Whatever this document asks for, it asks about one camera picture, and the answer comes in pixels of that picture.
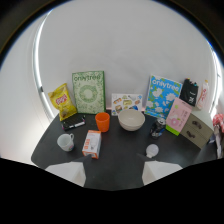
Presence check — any green onlytree book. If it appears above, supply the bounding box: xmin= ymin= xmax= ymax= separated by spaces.
xmin=71 ymin=70 xmax=107 ymax=115

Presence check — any beige bowl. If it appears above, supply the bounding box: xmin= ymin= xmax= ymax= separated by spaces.
xmin=117 ymin=108 xmax=146 ymax=132

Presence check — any beige small drawer chest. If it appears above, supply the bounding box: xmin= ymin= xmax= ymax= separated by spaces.
xmin=179 ymin=112 xmax=215 ymax=150

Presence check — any blue onlytree book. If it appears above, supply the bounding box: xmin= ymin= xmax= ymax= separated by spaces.
xmin=144 ymin=74 xmax=183 ymax=120

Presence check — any orange plastic cup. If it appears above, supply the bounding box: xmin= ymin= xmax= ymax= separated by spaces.
xmin=94 ymin=112 xmax=111 ymax=133

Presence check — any small white round device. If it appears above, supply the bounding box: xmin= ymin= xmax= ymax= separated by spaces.
xmin=145 ymin=143 xmax=160 ymax=159

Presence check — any pink and green box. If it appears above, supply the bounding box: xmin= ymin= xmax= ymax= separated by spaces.
xmin=165 ymin=97 xmax=193 ymax=137

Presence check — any black pouch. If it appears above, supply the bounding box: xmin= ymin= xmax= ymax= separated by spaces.
xmin=181 ymin=78 xmax=200 ymax=108

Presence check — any yellow chips bag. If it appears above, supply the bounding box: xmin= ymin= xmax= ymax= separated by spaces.
xmin=47 ymin=83 xmax=78 ymax=122

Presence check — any white mug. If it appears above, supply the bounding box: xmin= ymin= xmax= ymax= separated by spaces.
xmin=56 ymin=133 xmax=75 ymax=153

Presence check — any red patterned cloth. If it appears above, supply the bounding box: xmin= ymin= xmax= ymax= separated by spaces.
xmin=212 ymin=113 xmax=224 ymax=160

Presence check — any white sticker card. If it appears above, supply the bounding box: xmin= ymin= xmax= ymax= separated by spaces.
xmin=110 ymin=93 xmax=144 ymax=117

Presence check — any orange and white box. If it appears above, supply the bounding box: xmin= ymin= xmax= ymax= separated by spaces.
xmin=81 ymin=129 xmax=102 ymax=160

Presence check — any white bottle red print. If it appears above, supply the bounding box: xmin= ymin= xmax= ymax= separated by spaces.
xmin=196 ymin=79 xmax=211 ymax=111

